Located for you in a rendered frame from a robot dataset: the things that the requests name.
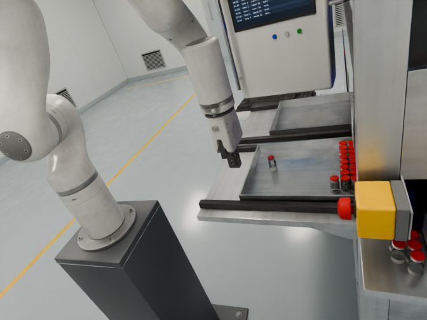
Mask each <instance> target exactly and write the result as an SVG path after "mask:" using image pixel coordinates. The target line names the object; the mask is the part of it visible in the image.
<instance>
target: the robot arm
mask: <svg viewBox="0 0 427 320"><path fill-rule="evenodd" d="M127 1H128V2H129V3H130V5H131V6H132V7H133V9H134V10H135V11H136V12H137V13H138V15H139V16H140V17H141V19H143V21H144V22H145V23H146V24H147V26H148V27H149V28H150V29H151V30H153V31H154V32H156V33H157V34H159V35H161V36H162V37H164V38H165V39H166V40H167V41H168V42H170V43H171V44H172V45H173V46H174V47H175V48H176V49H177V51H178V52H179V53H180V54H181V55H182V56H183V57H184V61H185V63H186V67H187V70H188V73H189V76H190V78H191V82H192V84H193V88H194V91H195V94H196V97H197V99H198V102H199V105H200V109H201V111H202V113H203V114H204V115H205V117H207V121H208V127H209V130H210V135H211V137H212V142H213V146H214V147H215V150H216V152H217V153H221V157H222V159H227V161H228V164H229V167H230V168H240V167H241V159H240V155H239V152H238V144H239V142H240V140H241V138H242V136H243V132H242V129H241V125H240V122H239V119H238V116H237V113H236V111H235V109H234V104H235V102H234V97H233V92H232V89H231V85H230V82H229V78H228V74H227V70H226V66H225V63H224V59H223V56H222V51H221V48H220V44H219V39H218V38H217V37H214V36H211V37H208V35H207V33H206V32H205V31H204V29H203V27H202V26H201V24H200V23H199V21H198V20H197V19H196V17H195V16H194V15H193V13H192V12H191V10H190V9H189V8H188V7H187V6H186V4H185V3H184V2H183V0H127ZM49 78H50V49H49V44H48V36H47V31H46V25H45V21H44V18H43V14H42V13H41V10H40V8H39V6H38V5H37V3H36V2H35V0H0V151H1V152H2V153H3V155H5V156H6V157H7V158H9V159H11V160H13V161H16V162H19V163H32V162H36V161H38V160H40V159H42V158H44V157H46V178H47V181H48V183H49V184H50V186H51V187H52V189H53V190H54V191H55V193H56V194H57V196H58V197H59V198H60V199H61V201H62V202H63V203H64V204H65V206H66V207H67V209H68V210H69V211H70V212H71V214H72V215H73V217H74V218H75V219H76V220H77V222H78V223H79V224H80V226H81V227H82V229H81V231H80V233H79V236H78V244H79V246H80V248H81V249H82V250H85V251H89V252H95V251H100V250H104V249H106V248H108V247H110V246H112V245H114V244H116V243H117V242H118V241H120V240H121V239H122V238H124V237H125V236H126V235H127V234H128V233H129V232H130V230H131V229H132V227H133V226H134V224H135V221H136V218H137V213H136V211H135V209H134V208H133V207H132V206H130V205H128V204H117V202H116V200H115V199H114V197H113V196H112V194H111V192H110V191H109V189H108V188H107V186H106V184H105V183H104V181H103V179H102V178H101V176H100V175H99V173H98V171H97V170H96V168H95V167H94V165H93V164H92V162H91V161H90V158H89V157H88V153H87V148H86V138H85V131H84V128H83V123H82V120H81V117H80V115H79V113H78V111H77V110H76V108H75V107H74V106H73V104H71V103H70V101H68V100H67V99H66V98H64V97H62V96H60V95H56V94H47V90H48V82H49Z"/></svg>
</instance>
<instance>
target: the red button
mask: <svg viewBox="0 0 427 320"><path fill-rule="evenodd" d="M337 212H338V215H339V217H340V218H341V219H342V220H351V212H354V206H353V205H351V199H350V197H341V198H339V200H338V202H337Z"/></svg>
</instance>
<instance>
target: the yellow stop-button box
mask: <svg viewBox="0 0 427 320"><path fill-rule="evenodd" d="M353 206H354V218H355V219H356V227H357V230H356V233H357V235H358V237H362V238H372V239H389V240H392V239H394V240H396V241H407V239H408V233H409V222H410V212H411V209H410V206H409V202H408V199H407V195H406V192H405V188H404V185H403V182H402V181H401V180H392V181H390V182H389V181H357V182H355V199H354V200H353Z"/></svg>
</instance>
